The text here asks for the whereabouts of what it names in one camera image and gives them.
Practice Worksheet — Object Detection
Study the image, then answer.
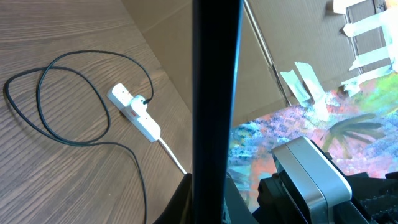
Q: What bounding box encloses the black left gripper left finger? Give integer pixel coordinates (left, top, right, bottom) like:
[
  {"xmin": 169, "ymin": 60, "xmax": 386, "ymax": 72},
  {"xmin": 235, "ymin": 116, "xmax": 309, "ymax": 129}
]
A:
[{"xmin": 154, "ymin": 174, "xmax": 193, "ymax": 224}]

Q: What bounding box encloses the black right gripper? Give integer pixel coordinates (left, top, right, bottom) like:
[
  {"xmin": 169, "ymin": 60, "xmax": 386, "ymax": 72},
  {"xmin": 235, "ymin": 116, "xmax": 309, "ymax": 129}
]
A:
[{"xmin": 251, "ymin": 139, "xmax": 398, "ymax": 224}]

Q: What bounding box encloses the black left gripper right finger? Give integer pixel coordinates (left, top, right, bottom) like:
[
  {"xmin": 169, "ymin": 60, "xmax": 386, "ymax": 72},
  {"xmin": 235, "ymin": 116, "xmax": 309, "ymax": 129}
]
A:
[{"xmin": 224, "ymin": 175, "xmax": 258, "ymax": 224}]

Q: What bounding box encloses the white power strip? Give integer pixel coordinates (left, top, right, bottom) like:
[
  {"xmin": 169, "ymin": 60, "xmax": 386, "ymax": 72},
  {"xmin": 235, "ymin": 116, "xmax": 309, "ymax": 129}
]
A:
[{"xmin": 106, "ymin": 83, "xmax": 161, "ymax": 142}]

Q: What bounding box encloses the blue Galaxy smartphone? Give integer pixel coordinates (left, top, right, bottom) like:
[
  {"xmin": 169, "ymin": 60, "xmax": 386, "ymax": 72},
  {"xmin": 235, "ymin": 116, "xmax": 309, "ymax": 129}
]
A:
[{"xmin": 192, "ymin": 0, "xmax": 243, "ymax": 223}]

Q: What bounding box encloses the white charger plug adapter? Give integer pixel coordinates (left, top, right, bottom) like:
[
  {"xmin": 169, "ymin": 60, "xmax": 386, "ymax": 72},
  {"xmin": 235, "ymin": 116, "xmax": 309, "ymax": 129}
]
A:
[{"xmin": 130, "ymin": 95, "xmax": 147, "ymax": 118}]

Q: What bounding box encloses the cardboard box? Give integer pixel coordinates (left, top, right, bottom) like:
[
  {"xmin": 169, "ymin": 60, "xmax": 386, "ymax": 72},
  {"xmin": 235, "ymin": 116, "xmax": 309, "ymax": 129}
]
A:
[{"xmin": 123, "ymin": 0, "xmax": 397, "ymax": 124}]

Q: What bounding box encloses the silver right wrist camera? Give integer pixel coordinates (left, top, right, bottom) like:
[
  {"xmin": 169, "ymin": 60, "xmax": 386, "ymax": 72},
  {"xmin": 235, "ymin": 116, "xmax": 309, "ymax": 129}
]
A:
[{"xmin": 271, "ymin": 136, "xmax": 352, "ymax": 223}]

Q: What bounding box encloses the white power strip cord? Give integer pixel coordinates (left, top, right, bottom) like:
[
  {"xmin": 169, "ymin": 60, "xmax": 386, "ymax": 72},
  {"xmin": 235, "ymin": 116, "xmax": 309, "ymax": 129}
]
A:
[{"xmin": 157, "ymin": 137, "xmax": 188, "ymax": 175}]

